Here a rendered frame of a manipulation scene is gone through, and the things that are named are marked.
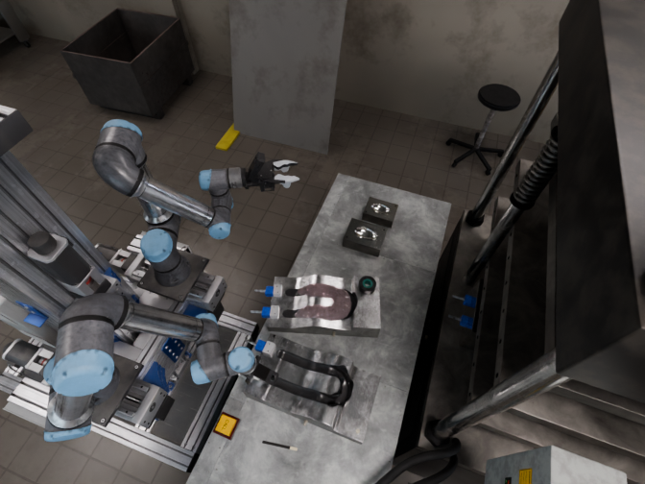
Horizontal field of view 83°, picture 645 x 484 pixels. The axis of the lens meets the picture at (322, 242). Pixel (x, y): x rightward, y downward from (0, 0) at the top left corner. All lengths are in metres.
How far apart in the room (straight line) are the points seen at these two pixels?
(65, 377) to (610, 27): 1.48
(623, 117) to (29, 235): 1.47
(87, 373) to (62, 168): 3.37
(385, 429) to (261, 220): 2.01
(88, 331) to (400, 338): 1.25
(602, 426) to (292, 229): 2.33
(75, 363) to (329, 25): 2.95
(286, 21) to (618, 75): 2.80
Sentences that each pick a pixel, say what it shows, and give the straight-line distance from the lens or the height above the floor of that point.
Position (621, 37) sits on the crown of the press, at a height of 2.00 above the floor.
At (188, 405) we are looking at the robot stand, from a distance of 2.37.
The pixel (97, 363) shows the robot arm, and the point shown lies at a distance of 0.99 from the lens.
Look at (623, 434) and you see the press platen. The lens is 1.42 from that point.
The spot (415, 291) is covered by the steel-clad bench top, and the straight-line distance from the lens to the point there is 1.89.
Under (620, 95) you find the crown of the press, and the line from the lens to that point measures 0.97.
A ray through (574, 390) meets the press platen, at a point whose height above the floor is 1.54.
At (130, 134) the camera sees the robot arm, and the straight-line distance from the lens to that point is 1.36.
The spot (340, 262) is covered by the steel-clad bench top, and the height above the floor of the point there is 0.80.
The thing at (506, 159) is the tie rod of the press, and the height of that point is 1.26.
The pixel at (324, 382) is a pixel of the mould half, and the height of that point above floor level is 0.93.
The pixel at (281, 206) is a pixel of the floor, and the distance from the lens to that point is 3.20.
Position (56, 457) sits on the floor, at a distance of 2.85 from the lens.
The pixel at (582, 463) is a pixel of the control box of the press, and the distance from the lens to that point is 1.13.
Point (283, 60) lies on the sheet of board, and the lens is 3.55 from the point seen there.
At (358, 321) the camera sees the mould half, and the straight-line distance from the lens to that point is 1.65.
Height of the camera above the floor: 2.43
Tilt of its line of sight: 55 degrees down
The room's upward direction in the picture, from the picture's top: 1 degrees clockwise
